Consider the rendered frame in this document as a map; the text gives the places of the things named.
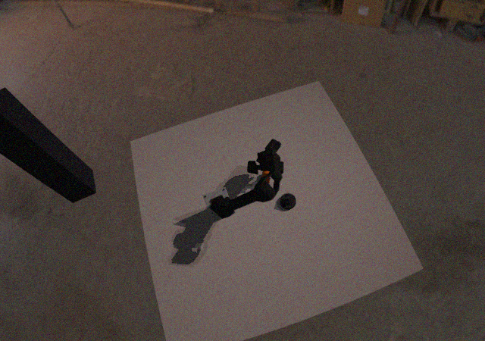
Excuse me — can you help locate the orange knob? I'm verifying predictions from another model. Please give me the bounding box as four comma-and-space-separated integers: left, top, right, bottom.
262, 171, 270, 183

